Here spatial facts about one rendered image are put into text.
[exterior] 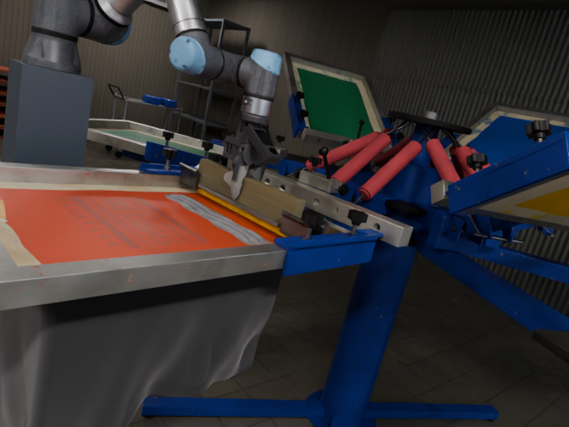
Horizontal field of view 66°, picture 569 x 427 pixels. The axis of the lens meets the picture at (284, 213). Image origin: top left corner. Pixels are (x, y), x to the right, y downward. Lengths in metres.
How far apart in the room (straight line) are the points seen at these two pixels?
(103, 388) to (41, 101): 0.83
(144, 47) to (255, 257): 7.72
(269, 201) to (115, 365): 0.48
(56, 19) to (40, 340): 0.92
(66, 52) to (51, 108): 0.16
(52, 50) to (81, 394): 0.92
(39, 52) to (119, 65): 6.85
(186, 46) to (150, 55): 7.43
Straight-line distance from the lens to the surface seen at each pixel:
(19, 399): 0.97
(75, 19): 1.45
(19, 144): 1.40
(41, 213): 0.95
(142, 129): 2.40
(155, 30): 8.49
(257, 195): 1.06
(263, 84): 1.08
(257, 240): 0.96
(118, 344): 0.81
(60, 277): 0.62
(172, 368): 0.93
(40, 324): 0.75
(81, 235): 0.85
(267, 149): 1.04
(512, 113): 3.02
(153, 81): 8.50
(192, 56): 1.02
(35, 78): 1.38
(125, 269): 0.65
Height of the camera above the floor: 1.25
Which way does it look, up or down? 14 degrees down
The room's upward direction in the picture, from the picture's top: 13 degrees clockwise
